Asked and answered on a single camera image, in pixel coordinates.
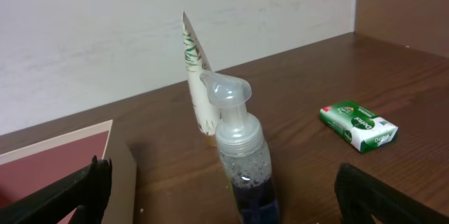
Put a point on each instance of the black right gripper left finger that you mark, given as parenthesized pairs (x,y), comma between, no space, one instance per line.
(85,194)

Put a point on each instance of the clear foam pump bottle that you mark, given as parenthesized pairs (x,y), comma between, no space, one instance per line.
(243,150)

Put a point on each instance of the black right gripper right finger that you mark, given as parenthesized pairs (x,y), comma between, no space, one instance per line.
(364,199)

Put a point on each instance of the cream leaf-print lotion tube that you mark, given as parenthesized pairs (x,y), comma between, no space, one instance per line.
(196,63)

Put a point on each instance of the green Dettol soap box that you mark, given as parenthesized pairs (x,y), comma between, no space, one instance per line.
(358,126)

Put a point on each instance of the white box pink interior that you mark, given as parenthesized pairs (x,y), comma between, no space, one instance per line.
(28,169)

